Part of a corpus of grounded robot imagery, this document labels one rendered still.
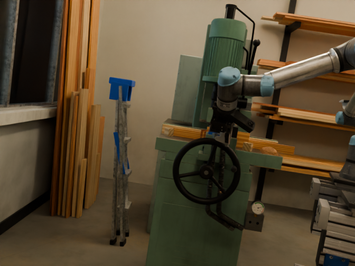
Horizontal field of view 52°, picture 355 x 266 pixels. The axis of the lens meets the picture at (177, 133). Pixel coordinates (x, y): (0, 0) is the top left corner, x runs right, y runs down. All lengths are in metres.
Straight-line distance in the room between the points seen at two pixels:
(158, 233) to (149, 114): 2.57
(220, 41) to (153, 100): 2.51
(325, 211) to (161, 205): 0.74
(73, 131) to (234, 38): 1.61
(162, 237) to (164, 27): 2.90
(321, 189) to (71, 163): 1.87
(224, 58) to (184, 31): 2.50
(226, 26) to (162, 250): 1.13
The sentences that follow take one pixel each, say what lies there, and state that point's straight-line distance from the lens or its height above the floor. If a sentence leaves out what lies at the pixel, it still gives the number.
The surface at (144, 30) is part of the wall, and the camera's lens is 4.33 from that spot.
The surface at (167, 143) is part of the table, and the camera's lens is 1.75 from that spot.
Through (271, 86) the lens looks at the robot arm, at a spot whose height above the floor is 1.19.
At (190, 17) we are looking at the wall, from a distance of 4.32.
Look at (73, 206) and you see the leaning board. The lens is 3.16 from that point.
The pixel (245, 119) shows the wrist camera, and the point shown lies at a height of 1.06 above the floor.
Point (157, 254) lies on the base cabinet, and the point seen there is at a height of 0.33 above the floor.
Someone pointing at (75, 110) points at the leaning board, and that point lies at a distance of 2.97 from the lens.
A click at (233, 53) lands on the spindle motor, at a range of 1.83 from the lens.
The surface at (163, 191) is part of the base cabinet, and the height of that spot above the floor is 0.64.
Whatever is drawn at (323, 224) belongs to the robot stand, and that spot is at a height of 0.71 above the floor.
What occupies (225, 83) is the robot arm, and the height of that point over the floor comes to 1.18.
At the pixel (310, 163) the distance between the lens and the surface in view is 4.01.
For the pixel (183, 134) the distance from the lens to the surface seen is 1.89.
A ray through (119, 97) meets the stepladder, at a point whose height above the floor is 1.03.
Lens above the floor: 1.12
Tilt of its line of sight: 6 degrees down
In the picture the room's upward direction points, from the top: 9 degrees clockwise
